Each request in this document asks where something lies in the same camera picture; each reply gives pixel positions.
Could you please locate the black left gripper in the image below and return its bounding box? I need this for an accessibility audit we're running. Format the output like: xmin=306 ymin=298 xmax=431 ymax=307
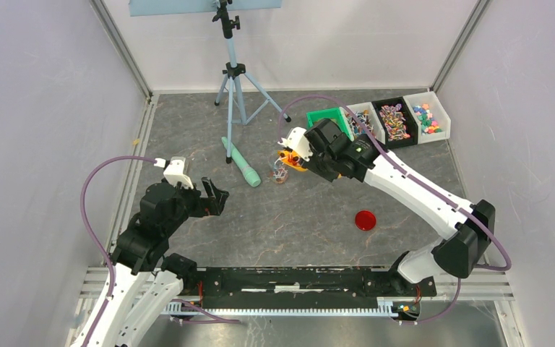
xmin=163 ymin=176 xmax=228 ymax=235

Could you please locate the yellow plastic scoop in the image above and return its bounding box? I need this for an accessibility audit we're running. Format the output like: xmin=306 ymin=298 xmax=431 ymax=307
xmin=278 ymin=150 xmax=307 ymax=172

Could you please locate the clear plastic jar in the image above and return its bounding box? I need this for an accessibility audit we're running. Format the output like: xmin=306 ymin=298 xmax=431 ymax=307
xmin=269 ymin=159 xmax=288 ymax=184

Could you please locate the red jar lid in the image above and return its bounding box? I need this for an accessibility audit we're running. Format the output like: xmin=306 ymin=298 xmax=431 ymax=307
xmin=354 ymin=210 xmax=377 ymax=231

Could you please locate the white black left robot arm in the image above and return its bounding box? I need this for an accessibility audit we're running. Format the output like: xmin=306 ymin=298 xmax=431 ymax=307
xmin=73 ymin=177 xmax=229 ymax=346

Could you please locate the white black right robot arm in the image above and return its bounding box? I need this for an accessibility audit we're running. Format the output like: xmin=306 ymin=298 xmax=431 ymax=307
xmin=283 ymin=120 xmax=496 ymax=295

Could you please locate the black bin with swirl candies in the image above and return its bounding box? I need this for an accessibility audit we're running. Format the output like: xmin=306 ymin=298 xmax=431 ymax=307
xmin=371 ymin=97 xmax=418 ymax=150

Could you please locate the white bin with colourful candies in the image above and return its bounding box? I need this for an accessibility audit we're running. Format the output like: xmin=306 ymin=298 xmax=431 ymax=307
xmin=403 ymin=92 xmax=451 ymax=144

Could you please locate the mint green tube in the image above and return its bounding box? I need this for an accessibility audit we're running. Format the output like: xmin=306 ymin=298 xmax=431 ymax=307
xmin=221 ymin=137 xmax=262 ymax=187

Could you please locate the green plastic candy bin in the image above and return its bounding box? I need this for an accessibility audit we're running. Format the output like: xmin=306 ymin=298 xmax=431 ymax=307
xmin=306 ymin=108 xmax=354 ymax=140

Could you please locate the white bin with lollipops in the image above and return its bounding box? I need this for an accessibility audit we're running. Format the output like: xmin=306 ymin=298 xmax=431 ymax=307
xmin=340 ymin=102 xmax=385 ymax=144

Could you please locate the light blue tripod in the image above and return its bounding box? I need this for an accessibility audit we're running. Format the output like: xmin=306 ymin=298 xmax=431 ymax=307
xmin=212 ymin=0 xmax=283 ymax=164

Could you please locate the light blue board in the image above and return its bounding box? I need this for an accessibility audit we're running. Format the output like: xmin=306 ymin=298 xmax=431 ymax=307
xmin=129 ymin=0 xmax=283 ymax=17

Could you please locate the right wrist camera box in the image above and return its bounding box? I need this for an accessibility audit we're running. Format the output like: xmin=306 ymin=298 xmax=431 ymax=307
xmin=278 ymin=127 xmax=313 ymax=162

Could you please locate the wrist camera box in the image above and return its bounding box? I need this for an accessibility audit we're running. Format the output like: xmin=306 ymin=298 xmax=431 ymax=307
xmin=154 ymin=156 xmax=194 ymax=189
xmin=278 ymin=127 xmax=313 ymax=162

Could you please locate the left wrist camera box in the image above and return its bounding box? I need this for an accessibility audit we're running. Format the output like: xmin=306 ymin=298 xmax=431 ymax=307
xmin=154 ymin=156 xmax=194 ymax=189

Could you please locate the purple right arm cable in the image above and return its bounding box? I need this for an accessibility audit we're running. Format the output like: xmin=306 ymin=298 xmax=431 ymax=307
xmin=277 ymin=94 xmax=513 ymax=325

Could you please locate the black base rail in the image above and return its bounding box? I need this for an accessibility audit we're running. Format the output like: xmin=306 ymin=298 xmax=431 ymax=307
xmin=163 ymin=266 xmax=437 ymax=318

